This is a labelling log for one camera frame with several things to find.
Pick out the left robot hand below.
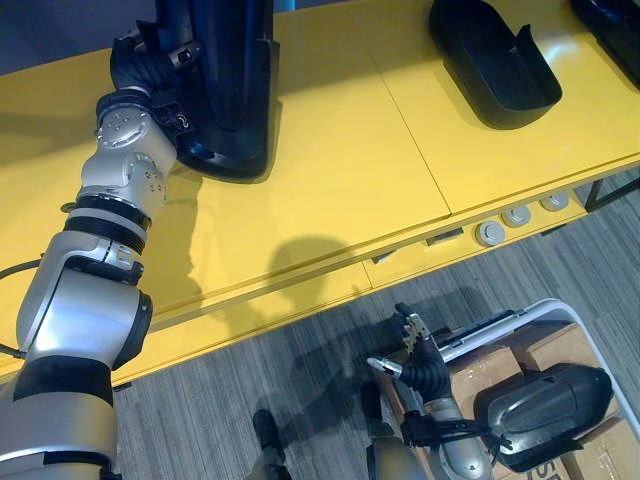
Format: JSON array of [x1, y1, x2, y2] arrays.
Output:
[[109, 19, 204, 96]]

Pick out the tall black plastic housing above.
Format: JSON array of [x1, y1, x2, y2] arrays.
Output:
[[152, 0, 281, 184]]

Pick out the white plastic bin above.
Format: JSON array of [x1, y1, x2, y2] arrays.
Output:
[[379, 298, 640, 480]]

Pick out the black shelf leg frame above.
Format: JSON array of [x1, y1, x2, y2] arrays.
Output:
[[574, 169, 640, 211]]

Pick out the printed brown cardboard box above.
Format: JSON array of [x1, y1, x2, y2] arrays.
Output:
[[558, 417, 634, 480]]

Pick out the right robot leg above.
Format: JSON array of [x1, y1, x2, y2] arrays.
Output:
[[360, 382, 426, 480]]

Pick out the left robot leg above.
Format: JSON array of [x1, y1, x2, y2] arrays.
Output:
[[252, 408, 297, 480]]

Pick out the robot leg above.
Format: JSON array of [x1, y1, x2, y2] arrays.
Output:
[[360, 382, 426, 480], [252, 408, 297, 480]]

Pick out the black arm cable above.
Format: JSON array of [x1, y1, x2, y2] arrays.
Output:
[[0, 258, 45, 281]]

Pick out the round silver shelf knob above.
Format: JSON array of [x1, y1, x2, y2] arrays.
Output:
[[502, 205, 532, 229], [538, 191, 570, 213], [474, 222, 503, 247]]

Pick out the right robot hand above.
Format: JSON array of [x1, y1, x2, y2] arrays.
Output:
[[367, 302, 454, 402]]

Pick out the yellow metal shelf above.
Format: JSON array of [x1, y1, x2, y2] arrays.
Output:
[[0, 0, 640, 392]]

